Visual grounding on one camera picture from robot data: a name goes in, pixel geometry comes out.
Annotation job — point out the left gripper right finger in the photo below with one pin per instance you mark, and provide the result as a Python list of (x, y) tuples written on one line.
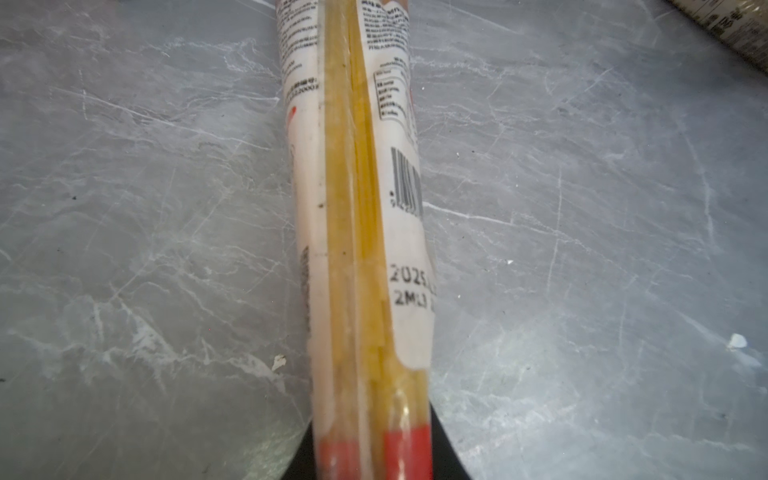
[(446, 462)]

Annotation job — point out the blue yellow spaghetti bag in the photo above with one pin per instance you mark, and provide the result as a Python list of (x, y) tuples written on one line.
[(739, 24)]

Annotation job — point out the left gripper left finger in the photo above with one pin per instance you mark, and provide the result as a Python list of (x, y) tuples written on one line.
[(303, 464)]

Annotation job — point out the red spaghetti bag white label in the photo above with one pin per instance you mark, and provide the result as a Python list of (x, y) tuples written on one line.
[(366, 274)]

